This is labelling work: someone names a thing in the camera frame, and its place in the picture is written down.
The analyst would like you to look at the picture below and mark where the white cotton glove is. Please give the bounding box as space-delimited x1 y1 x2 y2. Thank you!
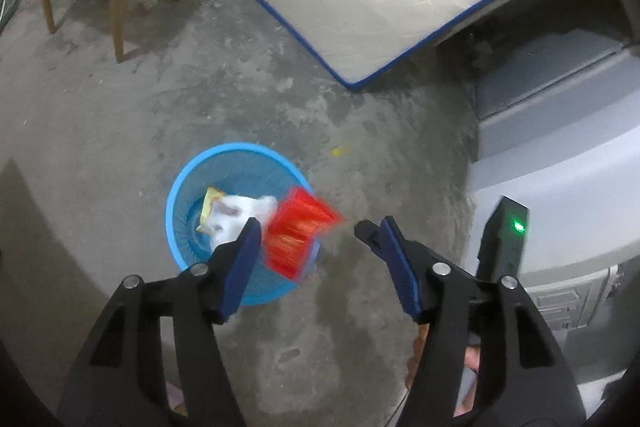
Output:
206 195 278 251

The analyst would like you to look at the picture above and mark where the red snack wrapper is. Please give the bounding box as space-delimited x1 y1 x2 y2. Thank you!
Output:
262 185 343 281

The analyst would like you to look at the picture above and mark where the blue plastic trash basket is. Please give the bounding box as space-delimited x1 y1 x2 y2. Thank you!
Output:
164 142 321 307

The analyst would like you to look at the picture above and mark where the black device green light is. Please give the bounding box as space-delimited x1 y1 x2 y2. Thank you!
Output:
475 196 529 282

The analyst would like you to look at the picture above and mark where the yellow wrapper in basket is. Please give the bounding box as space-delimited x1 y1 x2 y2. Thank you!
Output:
196 186 224 235

